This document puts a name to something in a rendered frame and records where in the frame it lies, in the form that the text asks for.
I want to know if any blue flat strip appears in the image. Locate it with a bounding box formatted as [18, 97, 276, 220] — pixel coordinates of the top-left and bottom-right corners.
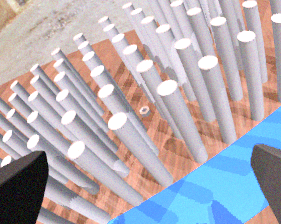
[108, 107, 281, 224]

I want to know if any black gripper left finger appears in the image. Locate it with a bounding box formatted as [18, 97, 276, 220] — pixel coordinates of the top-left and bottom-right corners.
[0, 151, 50, 224]

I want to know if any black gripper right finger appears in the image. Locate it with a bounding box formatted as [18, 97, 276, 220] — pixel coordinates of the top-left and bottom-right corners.
[250, 143, 281, 224]

